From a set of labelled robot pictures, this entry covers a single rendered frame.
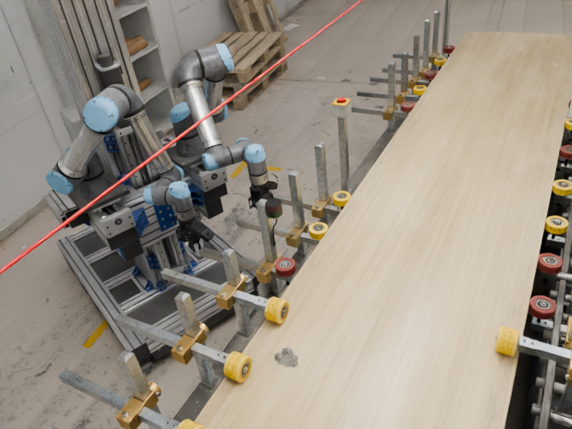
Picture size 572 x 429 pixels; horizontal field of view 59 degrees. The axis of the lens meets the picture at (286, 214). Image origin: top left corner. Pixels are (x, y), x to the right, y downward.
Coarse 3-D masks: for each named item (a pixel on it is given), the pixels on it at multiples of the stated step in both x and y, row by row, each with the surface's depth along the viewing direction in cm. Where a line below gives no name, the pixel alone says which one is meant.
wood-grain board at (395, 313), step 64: (448, 64) 341; (512, 64) 329; (448, 128) 270; (512, 128) 262; (384, 192) 228; (448, 192) 222; (512, 192) 217; (320, 256) 198; (384, 256) 194; (448, 256) 190; (512, 256) 186; (320, 320) 171; (384, 320) 168; (448, 320) 165; (512, 320) 162; (256, 384) 154; (320, 384) 151; (384, 384) 149; (448, 384) 146; (512, 384) 144
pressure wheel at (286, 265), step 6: (282, 258) 198; (288, 258) 198; (276, 264) 196; (282, 264) 196; (288, 264) 196; (294, 264) 195; (276, 270) 195; (282, 270) 193; (288, 270) 193; (294, 270) 195; (282, 276) 194; (288, 276) 194; (288, 282) 201
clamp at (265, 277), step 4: (280, 256) 206; (276, 260) 203; (264, 264) 202; (268, 264) 202; (272, 264) 202; (268, 268) 200; (272, 268) 201; (256, 272) 199; (260, 272) 198; (264, 272) 198; (268, 272) 198; (256, 276) 200; (260, 276) 199; (264, 276) 198; (268, 276) 199; (260, 280) 201; (264, 280) 200; (268, 280) 200
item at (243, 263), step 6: (204, 252) 214; (210, 252) 214; (216, 252) 213; (210, 258) 214; (216, 258) 212; (240, 258) 208; (240, 264) 207; (246, 264) 205; (252, 264) 205; (258, 264) 204; (252, 270) 205; (276, 276) 200
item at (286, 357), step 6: (288, 348) 163; (276, 354) 161; (282, 354) 161; (288, 354) 160; (294, 354) 160; (276, 360) 159; (282, 360) 158; (288, 360) 157; (294, 360) 159; (288, 366) 157; (294, 366) 157
